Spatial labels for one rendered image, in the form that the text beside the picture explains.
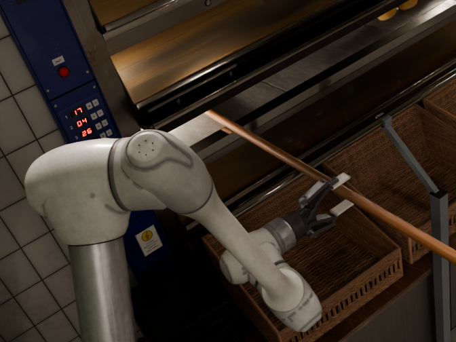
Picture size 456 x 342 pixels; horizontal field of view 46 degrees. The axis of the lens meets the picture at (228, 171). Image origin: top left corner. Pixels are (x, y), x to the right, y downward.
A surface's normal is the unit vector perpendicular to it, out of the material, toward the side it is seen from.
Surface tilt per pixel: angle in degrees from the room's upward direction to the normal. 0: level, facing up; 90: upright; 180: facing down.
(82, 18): 90
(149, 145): 30
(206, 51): 70
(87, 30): 90
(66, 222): 64
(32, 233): 90
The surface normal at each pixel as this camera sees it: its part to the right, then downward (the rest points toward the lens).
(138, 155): -0.10, -0.45
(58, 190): -0.29, 0.26
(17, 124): 0.53, 0.38
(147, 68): 0.41, 0.09
